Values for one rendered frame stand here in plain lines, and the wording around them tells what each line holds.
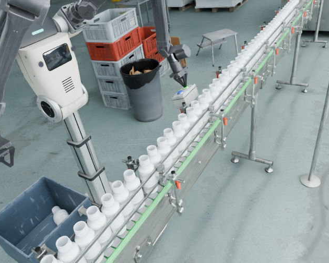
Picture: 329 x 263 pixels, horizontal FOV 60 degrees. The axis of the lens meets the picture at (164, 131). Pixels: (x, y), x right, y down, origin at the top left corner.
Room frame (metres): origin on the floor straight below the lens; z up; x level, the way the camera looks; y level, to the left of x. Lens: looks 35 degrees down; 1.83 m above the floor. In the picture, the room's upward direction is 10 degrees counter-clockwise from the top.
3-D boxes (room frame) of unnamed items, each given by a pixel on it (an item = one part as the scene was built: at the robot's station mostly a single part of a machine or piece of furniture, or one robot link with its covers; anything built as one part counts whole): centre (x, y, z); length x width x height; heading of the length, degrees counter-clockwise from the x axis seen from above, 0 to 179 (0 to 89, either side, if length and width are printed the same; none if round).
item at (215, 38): (4.46, -1.06, 0.21); 0.61 x 0.47 x 0.41; 15
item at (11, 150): (0.83, 0.58, 1.26); 0.07 x 0.07 x 0.09; 51
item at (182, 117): (1.04, -0.09, 1.08); 0.06 x 0.06 x 0.17
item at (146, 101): (3.02, 0.15, 0.32); 0.45 x 0.45 x 0.64
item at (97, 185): (1.35, 0.49, 0.49); 0.13 x 0.13 x 0.40; 52
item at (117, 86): (3.56, 0.42, 0.33); 0.61 x 0.41 x 0.22; 148
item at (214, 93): (1.27, -0.28, 1.08); 0.06 x 0.06 x 0.17
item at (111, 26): (3.56, 0.42, 1.00); 0.61 x 0.41 x 0.22; 149
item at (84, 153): (1.35, 0.49, 0.74); 0.11 x 0.11 x 0.40; 52
